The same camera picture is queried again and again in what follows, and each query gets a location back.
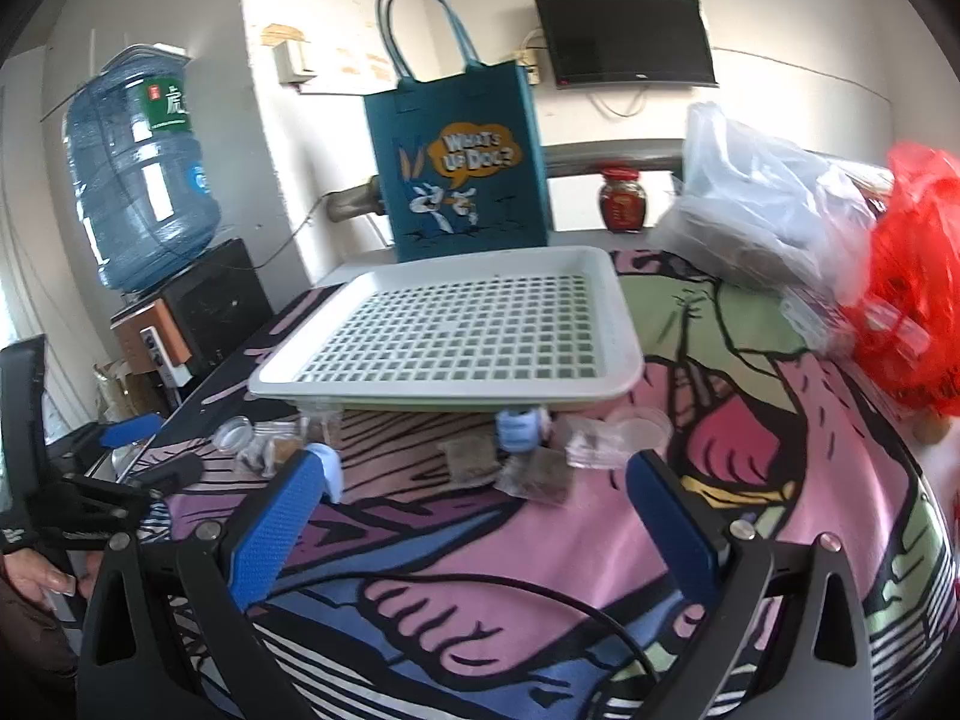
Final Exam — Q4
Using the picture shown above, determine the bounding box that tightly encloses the person's left hand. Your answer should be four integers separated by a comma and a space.
0, 546, 95, 607

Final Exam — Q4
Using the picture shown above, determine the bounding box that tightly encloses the clear dark snack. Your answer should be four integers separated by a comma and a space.
439, 435, 501, 486
499, 450, 572, 505

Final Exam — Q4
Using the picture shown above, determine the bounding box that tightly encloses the clear round plastic lid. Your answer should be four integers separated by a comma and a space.
214, 416, 253, 452
604, 405, 674, 455

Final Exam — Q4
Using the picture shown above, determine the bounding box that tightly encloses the white perforated plastic tray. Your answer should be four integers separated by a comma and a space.
247, 245, 644, 415

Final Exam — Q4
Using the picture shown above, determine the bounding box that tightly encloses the black wall television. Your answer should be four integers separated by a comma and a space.
533, 0, 719, 89

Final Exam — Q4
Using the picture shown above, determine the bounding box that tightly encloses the teal cartoon tote bag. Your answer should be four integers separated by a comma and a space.
364, 0, 552, 263

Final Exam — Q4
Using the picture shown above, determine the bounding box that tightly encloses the clear plastic packaging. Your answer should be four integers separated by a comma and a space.
780, 291, 925, 361

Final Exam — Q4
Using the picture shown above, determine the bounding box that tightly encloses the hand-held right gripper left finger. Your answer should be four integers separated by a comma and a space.
75, 452, 331, 720

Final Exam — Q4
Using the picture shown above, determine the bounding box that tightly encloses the blue water jug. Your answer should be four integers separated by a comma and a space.
62, 45, 223, 292

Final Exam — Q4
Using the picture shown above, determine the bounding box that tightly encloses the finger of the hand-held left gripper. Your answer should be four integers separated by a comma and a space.
64, 454, 205, 533
46, 414, 164, 466

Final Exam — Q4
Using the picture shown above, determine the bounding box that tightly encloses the red sauce jar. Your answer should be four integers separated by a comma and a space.
598, 169, 647, 233

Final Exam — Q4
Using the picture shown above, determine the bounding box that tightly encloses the white television cable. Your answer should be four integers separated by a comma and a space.
589, 86, 650, 119

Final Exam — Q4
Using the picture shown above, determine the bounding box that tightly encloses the white wall switch box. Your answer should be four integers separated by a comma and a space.
271, 39, 317, 85

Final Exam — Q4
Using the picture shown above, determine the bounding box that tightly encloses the red plastic bag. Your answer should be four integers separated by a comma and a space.
840, 141, 960, 417

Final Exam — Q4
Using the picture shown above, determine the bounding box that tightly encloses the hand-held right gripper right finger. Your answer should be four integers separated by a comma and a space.
625, 450, 877, 720

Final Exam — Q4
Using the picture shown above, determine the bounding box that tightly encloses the clear plastic bag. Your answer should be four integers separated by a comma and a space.
649, 100, 878, 308

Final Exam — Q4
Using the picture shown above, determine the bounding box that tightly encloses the black wall cable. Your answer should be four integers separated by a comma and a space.
255, 193, 332, 271

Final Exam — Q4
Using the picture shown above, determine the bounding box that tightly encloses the black water dispenser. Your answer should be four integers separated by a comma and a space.
111, 238, 275, 406

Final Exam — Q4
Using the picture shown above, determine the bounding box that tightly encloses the cardboard box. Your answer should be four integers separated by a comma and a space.
94, 360, 164, 422

